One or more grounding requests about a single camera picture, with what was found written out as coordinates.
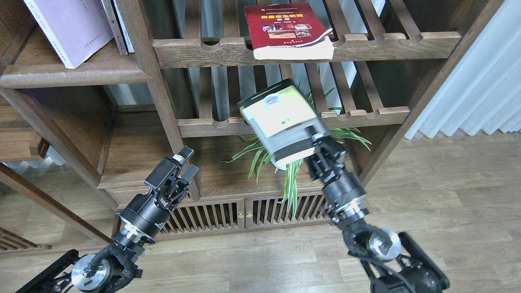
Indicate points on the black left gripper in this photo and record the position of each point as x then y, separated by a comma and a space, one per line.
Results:
146, 215

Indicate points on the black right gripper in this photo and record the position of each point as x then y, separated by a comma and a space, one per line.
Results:
342, 189

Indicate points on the green and black book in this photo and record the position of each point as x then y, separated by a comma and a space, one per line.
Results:
279, 116

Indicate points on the red cover book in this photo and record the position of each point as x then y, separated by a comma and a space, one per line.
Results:
288, 32

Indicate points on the pale lilac white book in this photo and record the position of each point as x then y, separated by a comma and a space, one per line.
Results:
75, 28

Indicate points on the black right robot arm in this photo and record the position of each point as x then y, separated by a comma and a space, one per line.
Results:
393, 262

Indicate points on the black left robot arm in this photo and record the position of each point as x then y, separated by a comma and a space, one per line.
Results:
114, 267

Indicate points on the green spider plant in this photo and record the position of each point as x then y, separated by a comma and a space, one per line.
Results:
262, 158

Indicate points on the dark wooden bookshelf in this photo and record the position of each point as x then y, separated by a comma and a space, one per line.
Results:
116, 116

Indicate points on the white blue upright book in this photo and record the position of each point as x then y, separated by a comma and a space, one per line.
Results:
128, 43

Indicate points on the grey upright book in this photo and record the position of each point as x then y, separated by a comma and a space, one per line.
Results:
114, 26

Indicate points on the white sheer curtain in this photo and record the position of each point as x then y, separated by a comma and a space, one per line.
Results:
483, 91

